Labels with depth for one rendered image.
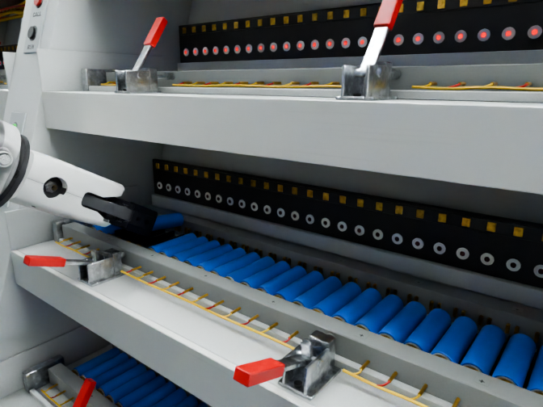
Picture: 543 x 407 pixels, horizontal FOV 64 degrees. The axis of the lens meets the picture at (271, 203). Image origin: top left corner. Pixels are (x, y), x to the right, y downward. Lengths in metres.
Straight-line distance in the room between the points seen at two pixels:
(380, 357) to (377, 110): 0.17
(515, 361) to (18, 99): 0.62
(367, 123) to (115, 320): 0.30
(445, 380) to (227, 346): 0.16
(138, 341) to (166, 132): 0.19
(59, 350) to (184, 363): 0.35
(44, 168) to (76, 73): 0.23
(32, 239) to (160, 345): 0.29
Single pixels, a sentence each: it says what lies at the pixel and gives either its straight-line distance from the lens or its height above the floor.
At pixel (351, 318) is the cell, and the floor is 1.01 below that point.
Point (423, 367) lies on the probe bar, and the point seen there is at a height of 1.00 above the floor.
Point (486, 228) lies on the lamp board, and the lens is 0.42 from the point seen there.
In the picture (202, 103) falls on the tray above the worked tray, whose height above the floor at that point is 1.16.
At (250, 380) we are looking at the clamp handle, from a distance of 0.26.
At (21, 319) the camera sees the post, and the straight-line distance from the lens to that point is 0.67.
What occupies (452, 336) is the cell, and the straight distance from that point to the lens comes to 0.37.
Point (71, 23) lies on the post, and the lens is 0.65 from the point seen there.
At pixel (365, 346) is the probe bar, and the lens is 0.33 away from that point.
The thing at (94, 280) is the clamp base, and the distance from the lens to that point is 0.49.
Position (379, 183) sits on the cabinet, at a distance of 0.50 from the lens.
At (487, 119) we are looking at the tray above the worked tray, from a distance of 0.27.
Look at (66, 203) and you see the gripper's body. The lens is 0.45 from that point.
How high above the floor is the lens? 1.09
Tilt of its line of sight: 1 degrees down
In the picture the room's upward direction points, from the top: 11 degrees clockwise
